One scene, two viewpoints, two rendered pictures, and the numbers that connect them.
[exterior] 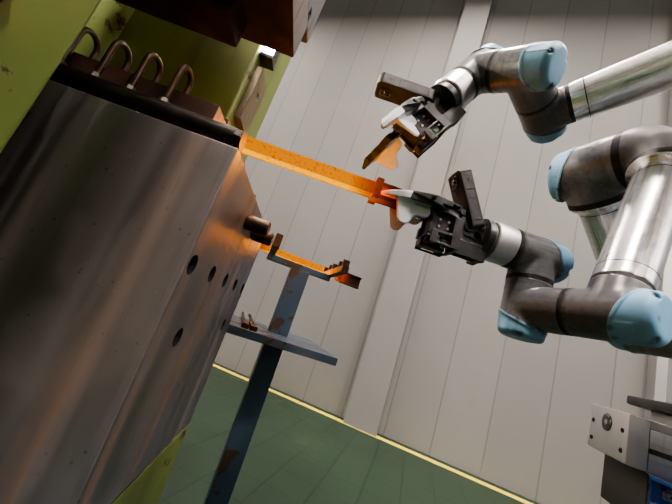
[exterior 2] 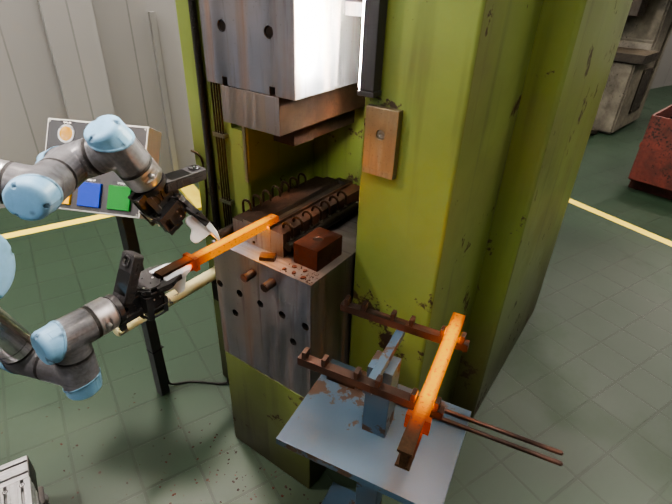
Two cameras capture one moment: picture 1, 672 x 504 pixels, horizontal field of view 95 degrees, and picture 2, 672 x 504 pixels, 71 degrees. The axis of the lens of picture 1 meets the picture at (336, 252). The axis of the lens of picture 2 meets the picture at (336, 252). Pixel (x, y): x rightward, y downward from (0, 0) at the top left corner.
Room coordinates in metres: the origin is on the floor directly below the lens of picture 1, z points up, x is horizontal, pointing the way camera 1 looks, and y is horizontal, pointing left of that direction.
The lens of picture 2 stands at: (1.39, -0.60, 1.65)
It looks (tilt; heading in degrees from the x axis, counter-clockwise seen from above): 32 degrees down; 127
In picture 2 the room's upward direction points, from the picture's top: 2 degrees clockwise
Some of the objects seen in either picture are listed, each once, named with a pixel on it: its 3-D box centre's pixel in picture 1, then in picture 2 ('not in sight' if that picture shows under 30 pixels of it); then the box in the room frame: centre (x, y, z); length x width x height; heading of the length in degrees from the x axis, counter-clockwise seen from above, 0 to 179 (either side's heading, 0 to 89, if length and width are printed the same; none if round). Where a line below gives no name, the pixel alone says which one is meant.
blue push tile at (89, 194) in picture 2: not in sight; (90, 194); (-0.02, -0.01, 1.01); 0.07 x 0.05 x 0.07; 28
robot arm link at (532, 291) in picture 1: (533, 309); (72, 369); (0.52, -0.36, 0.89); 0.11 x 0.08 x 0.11; 23
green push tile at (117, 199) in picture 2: not in sight; (120, 198); (0.07, 0.04, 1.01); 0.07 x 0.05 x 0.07; 28
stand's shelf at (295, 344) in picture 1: (276, 336); (377, 427); (1.02, 0.09, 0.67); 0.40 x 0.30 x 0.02; 12
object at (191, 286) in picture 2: not in sight; (171, 297); (0.14, 0.11, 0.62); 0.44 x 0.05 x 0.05; 93
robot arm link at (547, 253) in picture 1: (533, 258); (67, 336); (0.54, -0.35, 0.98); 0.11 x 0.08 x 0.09; 93
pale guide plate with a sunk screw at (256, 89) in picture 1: (251, 102); (381, 142); (0.79, 0.37, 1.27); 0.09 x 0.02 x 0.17; 3
